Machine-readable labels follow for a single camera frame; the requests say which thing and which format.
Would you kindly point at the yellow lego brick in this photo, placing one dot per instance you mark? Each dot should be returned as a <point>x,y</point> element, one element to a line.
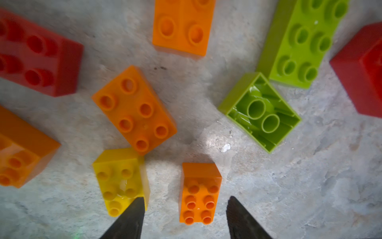
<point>122,177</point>

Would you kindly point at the small orange lego brick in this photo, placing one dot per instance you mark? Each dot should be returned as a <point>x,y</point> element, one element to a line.
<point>199,192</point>

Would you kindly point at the lime lego brick long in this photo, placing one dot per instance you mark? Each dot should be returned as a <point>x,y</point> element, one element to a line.
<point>300,35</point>

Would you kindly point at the orange lego brick far left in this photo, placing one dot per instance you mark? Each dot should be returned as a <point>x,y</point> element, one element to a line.
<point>25,150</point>

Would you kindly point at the orange lego brick middle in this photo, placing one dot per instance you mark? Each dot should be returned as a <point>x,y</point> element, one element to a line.
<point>134,108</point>

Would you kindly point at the red lego brick left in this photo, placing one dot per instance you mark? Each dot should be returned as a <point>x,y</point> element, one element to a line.
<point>37,58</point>

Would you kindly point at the lime lego brick upside down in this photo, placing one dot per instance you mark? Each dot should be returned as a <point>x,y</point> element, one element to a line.
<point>256,107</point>

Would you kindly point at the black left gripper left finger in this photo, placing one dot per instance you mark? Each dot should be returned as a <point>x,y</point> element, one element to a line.
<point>129,224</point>

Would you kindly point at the red lego brick long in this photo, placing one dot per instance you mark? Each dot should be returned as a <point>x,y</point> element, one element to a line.
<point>358,65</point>

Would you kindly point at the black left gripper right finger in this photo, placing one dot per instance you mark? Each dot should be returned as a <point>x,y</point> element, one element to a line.
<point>241,223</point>

